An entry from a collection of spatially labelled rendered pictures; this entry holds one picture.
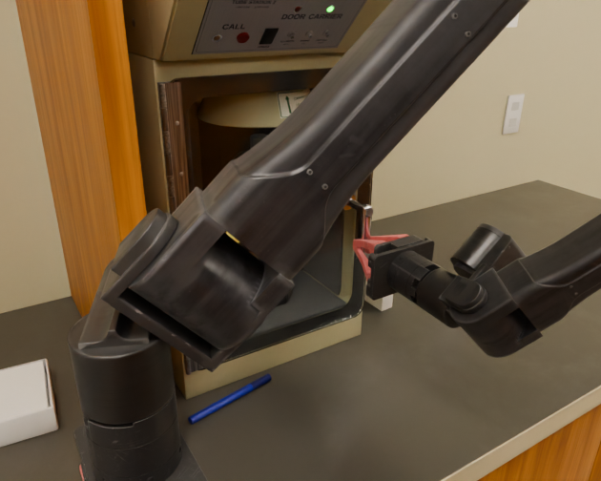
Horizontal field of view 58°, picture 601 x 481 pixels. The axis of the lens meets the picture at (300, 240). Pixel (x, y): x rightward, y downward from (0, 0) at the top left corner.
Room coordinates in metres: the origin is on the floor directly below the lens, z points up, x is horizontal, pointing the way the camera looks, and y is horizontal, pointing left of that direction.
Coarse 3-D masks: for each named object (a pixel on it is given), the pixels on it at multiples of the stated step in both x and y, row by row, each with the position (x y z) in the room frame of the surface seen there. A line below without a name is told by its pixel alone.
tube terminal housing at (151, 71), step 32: (128, 0) 0.68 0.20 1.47; (128, 32) 0.69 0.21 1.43; (160, 64) 0.62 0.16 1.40; (192, 64) 0.64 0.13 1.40; (224, 64) 0.66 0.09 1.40; (256, 64) 0.69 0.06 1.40; (288, 64) 0.71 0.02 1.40; (320, 64) 0.74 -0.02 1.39; (160, 128) 0.62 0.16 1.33; (160, 160) 0.62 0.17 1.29; (160, 192) 0.63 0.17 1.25; (352, 320) 0.78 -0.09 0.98; (256, 352) 0.68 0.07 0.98; (288, 352) 0.71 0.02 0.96; (192, 384) 0.62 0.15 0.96; (224, 384) 0.65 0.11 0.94
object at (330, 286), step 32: (192, 96) 0.63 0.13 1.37; (224, 96) 0.65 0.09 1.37; (256, 96) 0.67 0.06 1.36; (288, 96) 0.70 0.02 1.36; (192, 128) 0.63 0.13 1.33; (224, 128) 0.65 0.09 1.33; (256, 128) 0.67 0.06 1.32; (192, 160) 0.63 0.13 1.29; (224, 160) 0.65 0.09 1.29; (352, 224) 0.76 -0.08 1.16; (320, 256) 0.73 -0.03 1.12; (352, 256) 0.76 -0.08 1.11; (320, 288) 0.73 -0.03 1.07; (352, 288) 0.76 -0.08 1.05; (288, 320) 0.70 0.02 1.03; (320, 320) 0.73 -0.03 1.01
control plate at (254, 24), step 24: (216, 0) 0.57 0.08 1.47; (240, 0) 0.58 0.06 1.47; (264, 0) 0.59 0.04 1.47; (288, 0) 0.61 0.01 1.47; (312, 0) 0.62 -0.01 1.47; (336, 0) 0.64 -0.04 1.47; (360, 0) 0.66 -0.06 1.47; (216, 24) 0.59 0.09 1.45; (240, 24) 0.61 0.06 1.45; (264, 24) 0.62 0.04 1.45; (288, 24) 0.64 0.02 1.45; (312, 24) 0.65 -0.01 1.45; (336, 24) 0.67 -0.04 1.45; (216, 48) 0.62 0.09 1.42; (240, 48) 0.63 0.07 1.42; (264, 48) 0.65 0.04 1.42; (288, 48) 0.67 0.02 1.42; (312, 48) 0.69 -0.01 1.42
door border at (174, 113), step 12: (168, 84) 0.61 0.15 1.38; (180, 84) 0.62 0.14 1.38; (168, 96) 0.61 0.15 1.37; (180, 96) 0.62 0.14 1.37; (168, 108) 0.61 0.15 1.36; (180, 108) 0.62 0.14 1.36; (168, 120) 0.61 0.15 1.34; (180, 120) 0.62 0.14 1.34; (180, 132) 0.62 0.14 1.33; (180, 144) 0.62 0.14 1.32; (168, 156) 0.61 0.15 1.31; (180, 156) 0.62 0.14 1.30; (168, 168) 0.61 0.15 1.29; (180, 168) 0.62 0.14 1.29; (180, 180) 0.62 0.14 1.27; (180, 192) 0.62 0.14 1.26; (192, 360) 0.61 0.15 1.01
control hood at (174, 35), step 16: (160, 0) 0.58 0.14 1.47; (176, 0) 0.55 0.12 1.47; (192, 0) 0.56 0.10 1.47; (368, 0) 0.67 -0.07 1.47; (384, 0) 0.68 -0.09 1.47; (160, 16) 0.58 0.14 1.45; (176, 16) 0.56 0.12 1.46; (192, 16) 0.57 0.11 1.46; (368, 16) 0.69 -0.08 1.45; (160, 32) 0.59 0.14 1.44; (176, 32) 0.58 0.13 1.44; (192, 32) 0.59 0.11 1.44; (352, 32) 0.70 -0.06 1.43; (160, 48) 0.59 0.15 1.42; (176, 48) 0.59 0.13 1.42; (192, 48) 0.60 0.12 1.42; (336, 48) 0.71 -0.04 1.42
